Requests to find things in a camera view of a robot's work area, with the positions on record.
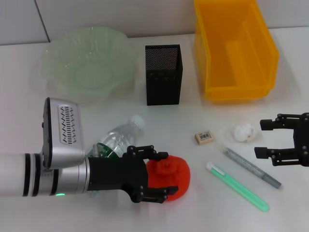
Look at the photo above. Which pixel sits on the red-orange toy fruit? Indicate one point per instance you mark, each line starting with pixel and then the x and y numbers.
pixel 181 174

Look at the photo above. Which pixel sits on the white paper ball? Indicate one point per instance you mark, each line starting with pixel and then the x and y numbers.
pixel 243 132

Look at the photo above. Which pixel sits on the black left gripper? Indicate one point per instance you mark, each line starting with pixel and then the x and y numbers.
pixel 113 174

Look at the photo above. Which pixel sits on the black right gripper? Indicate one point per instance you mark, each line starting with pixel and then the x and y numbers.
pixel 303 135

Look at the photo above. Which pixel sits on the clear wavy glass fruit plate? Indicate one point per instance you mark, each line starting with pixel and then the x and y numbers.
pixel 87 65

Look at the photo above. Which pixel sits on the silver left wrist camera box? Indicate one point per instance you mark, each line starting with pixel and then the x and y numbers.
pixel 65 130

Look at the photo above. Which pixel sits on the beige eraser with barcode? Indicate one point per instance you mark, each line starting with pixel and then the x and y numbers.
pixel 204 137

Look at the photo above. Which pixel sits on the yellow plastic bin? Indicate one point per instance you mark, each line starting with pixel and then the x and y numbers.
pixel 236 60

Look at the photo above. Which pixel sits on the grey pen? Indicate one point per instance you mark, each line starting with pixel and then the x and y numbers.
pixel 251 166

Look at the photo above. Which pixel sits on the black mesh pen holder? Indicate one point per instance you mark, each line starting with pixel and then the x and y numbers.
pixel 163 82

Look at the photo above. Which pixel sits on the green pen with white cap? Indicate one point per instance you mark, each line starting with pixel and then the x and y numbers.
pixel 236 186

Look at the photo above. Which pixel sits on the clear green-label water bottle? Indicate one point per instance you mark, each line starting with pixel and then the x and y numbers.
pixel 118 137

